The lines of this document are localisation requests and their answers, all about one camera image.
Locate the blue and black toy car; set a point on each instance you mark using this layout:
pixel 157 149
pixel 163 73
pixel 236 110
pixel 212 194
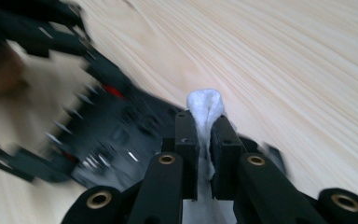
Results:
pixel 121 140

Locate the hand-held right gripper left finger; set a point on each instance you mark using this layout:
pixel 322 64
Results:
pixel 188 140

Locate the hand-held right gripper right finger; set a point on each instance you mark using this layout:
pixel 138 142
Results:
pixel 225 146

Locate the white wet wipe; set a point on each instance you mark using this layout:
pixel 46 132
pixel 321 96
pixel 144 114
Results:
pixel 205 102

